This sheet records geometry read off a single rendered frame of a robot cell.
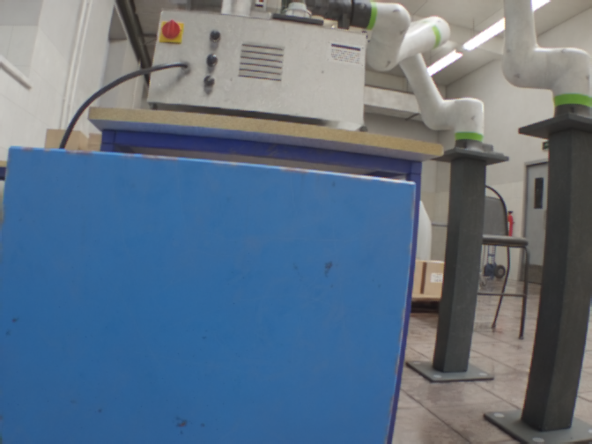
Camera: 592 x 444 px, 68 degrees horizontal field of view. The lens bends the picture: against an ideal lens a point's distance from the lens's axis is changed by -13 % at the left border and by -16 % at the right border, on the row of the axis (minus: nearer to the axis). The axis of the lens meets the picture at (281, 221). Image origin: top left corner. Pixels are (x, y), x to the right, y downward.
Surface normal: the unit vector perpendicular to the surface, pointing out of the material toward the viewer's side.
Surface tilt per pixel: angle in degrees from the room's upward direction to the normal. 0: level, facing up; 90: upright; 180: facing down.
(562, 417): 90
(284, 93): 90
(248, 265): 90
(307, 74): 90
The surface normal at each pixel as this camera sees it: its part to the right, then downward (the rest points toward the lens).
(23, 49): 0.15, 0.00
